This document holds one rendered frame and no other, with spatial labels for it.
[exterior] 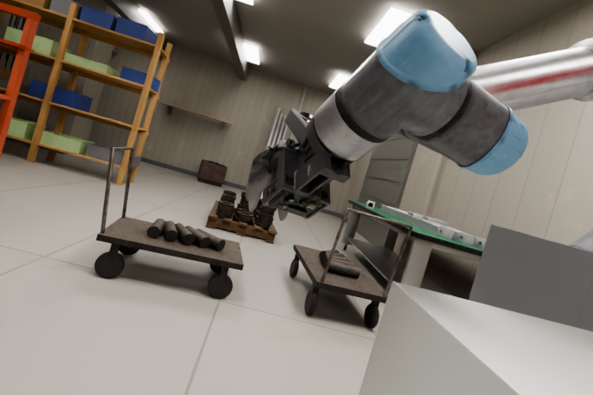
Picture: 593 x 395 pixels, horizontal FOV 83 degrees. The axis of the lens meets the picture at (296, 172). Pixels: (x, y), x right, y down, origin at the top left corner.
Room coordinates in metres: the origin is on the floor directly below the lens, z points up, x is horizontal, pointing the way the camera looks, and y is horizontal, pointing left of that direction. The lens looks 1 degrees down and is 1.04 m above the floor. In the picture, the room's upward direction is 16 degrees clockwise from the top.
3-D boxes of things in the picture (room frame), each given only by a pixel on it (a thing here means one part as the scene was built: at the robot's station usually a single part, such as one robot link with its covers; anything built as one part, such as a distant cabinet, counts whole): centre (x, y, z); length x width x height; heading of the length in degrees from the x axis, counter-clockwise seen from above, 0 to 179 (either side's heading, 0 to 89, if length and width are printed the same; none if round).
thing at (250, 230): (4.96, 0.59, 0.24); 1.36 x 0.96 x 0.49; 8
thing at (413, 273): (4.21, -1.53, 0.47); 2.58 x 1.01 x 0.93; 5
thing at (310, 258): (2.91, -0.57, 0.44); 1.11 x 0.65 x 0.88; 14
